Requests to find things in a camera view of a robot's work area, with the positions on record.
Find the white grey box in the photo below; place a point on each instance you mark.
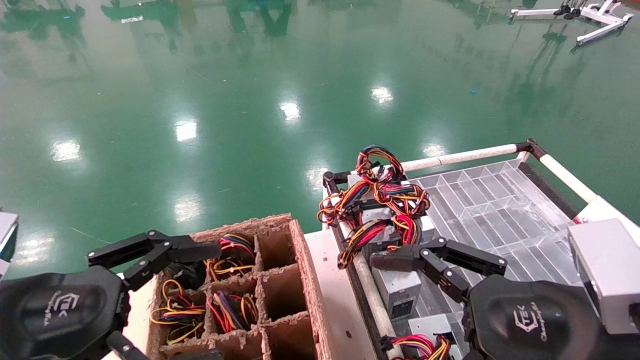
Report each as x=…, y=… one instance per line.
x=6, y=225

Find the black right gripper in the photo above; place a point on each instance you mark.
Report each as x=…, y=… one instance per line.
x=530, y=320

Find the brown cardboard divider box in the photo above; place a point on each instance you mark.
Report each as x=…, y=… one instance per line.
x=300, y=280

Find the clear plastic divider tray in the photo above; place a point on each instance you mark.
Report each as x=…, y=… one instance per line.
x=490, y=200

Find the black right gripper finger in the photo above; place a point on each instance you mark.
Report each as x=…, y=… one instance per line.
x=395, y=260

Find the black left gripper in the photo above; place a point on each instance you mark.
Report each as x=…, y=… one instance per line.
x=60, y=310

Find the white metal floor stand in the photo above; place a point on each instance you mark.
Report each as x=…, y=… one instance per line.
x=535, y=13

